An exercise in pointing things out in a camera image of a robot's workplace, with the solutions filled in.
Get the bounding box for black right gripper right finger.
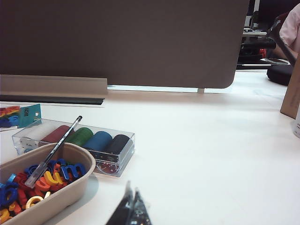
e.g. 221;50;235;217
131;187;153;225

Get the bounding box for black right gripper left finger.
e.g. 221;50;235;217
105;180;134;225

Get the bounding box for clear black ballpoint pen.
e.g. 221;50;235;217
24;115;83;188

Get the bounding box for red dice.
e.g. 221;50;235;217
97;162;120;176

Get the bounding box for clear plastic chip box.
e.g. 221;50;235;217
11;118;136;178

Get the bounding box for beige pulp tray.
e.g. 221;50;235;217
0;142;96;225

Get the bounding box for blue plastic letter m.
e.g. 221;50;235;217
60;163;86;181

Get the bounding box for black chip stack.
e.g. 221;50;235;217
104;134;131;156

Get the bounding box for blue chip stack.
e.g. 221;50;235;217
83;130;113;153

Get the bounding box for yellow plastic letter u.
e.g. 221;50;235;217
43;170;64;185

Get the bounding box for green chip stack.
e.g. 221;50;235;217
67;127;94;148

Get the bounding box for red chip stack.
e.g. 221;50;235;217
41;125;74;144

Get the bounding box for teal letter packet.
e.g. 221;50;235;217
0;104;43;129

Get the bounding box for brown fabric desk divider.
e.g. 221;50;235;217
0;0;250;89

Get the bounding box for white labelled bottle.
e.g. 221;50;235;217
292;116;300;138

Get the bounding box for brown cardboard box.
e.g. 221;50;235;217
280;67;300;120

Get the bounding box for black round cushion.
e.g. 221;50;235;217
266;64;295;86

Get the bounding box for black metal rod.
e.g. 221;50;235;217
267;20;297;66

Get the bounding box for person in pink shirt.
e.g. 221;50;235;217
278;4;300;55

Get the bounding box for beige cable trunking strip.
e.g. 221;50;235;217
0;74;108;96

